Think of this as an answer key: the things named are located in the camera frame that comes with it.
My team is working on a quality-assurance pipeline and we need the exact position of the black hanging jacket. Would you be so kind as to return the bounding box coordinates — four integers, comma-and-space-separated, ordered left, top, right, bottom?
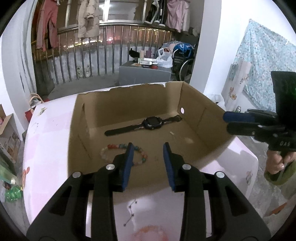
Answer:
146, 0, 167, 25

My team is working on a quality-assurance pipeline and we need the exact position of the metal balcony railing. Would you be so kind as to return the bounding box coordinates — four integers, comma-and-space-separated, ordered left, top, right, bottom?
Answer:
32, 20, 174, 84

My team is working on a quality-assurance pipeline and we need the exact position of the colourful beaded bracelet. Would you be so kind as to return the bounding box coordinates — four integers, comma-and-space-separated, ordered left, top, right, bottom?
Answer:
100, 143, 148, 165

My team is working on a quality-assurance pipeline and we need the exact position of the star charm chain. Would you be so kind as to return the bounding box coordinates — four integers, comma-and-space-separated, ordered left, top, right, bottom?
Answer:
124, 200, 137, 227

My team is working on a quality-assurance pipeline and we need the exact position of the blue bag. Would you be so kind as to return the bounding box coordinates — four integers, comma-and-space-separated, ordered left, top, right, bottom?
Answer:
173, 44, 193, 56

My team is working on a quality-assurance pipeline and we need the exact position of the brown cardboard box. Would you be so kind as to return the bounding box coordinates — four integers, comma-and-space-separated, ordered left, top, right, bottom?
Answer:
67, 81, 237, 205

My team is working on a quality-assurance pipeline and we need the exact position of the small open cardboard box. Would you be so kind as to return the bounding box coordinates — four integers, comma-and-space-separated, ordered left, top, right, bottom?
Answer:
0, 104, 21, 163

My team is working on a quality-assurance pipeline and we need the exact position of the white plastic bag with handles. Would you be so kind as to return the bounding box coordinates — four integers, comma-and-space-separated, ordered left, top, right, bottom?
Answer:
156, 47, 173, 68

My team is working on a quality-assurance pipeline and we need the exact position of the light pink hanging shirt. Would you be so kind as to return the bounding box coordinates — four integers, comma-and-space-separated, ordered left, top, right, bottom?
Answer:
165, 0, 191, 33

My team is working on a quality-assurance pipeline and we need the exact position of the teal floral blanket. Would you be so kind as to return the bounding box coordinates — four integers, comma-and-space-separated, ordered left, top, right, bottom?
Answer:
232, 20, 296, 112

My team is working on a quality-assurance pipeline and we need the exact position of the person's right hand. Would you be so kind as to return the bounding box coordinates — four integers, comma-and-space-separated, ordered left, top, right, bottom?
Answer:
266, 149, 296, 175

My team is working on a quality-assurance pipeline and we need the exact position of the grey cabinet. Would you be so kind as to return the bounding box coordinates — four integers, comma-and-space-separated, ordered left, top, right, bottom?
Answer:
119, 61, 173, 86

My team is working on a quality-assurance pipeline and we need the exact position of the white curtain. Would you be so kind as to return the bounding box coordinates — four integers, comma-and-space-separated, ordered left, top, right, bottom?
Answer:
14, 14, 37, 93

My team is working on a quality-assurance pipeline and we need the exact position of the pink hanging garment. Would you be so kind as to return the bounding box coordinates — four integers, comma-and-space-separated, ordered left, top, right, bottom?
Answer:
36, 0, 59, 52

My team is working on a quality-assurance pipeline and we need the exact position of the wheelchair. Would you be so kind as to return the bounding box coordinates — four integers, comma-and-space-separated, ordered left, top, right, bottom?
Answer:
172, 43, 196, 81

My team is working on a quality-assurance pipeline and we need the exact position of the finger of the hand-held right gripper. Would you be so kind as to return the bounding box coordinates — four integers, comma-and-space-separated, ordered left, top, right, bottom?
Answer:
227, 122, 262, 136
223, 111, 256, 123

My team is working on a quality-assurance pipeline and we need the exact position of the green foil package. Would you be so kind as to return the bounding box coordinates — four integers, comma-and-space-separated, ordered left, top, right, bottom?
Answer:
5, 185, 22, 202

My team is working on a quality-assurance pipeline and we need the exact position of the crumpled white plastic bag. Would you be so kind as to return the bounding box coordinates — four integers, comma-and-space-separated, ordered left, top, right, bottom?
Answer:
208, 94, 226, 109

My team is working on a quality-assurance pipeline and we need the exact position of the dark blue smartwatch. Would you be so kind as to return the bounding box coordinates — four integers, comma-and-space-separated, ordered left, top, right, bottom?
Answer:
105, 115, 183, 137

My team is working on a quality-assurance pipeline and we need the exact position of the green box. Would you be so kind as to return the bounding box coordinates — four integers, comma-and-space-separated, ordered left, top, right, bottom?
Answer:
0, 151, 18, 186

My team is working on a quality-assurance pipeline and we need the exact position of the beige puffer jacket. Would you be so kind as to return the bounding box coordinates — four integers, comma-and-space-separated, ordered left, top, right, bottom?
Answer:
77, 0, 101, 39

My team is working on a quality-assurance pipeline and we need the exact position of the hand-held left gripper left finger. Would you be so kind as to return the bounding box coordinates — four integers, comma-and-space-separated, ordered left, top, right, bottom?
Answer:
26, 142, 135, 241

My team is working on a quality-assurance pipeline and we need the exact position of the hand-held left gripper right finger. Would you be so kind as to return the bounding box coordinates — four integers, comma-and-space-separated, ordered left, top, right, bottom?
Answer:
163, 142, 271, 241

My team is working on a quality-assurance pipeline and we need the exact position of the rolled printed mat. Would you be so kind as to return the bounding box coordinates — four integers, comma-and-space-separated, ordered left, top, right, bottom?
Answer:
221, 58, 251, 109

